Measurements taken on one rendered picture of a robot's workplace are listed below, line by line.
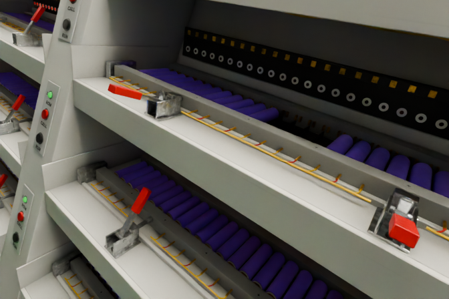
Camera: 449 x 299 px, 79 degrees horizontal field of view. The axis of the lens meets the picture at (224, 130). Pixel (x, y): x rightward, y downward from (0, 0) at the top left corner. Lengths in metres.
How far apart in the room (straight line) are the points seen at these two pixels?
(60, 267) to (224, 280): 0.36
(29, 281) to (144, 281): 0.31
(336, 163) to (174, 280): 0.25
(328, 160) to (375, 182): 0.04
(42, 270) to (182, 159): 0.42
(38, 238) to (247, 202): 0.43
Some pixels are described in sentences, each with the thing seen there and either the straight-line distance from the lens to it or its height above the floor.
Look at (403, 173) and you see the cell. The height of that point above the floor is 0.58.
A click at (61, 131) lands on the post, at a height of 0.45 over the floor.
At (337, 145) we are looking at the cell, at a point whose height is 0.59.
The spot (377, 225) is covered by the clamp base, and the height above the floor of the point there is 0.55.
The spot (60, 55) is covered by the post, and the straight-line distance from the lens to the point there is 0.53.
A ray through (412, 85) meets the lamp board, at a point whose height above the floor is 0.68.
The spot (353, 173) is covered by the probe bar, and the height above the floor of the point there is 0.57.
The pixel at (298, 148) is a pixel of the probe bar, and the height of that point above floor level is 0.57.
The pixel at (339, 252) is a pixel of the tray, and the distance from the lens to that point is 0.25.
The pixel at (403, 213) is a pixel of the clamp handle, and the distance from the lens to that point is 0.24.
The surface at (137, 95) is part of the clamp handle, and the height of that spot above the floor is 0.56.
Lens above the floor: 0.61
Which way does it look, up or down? 9 degrees down
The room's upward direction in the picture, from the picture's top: 20 degrees clockwise
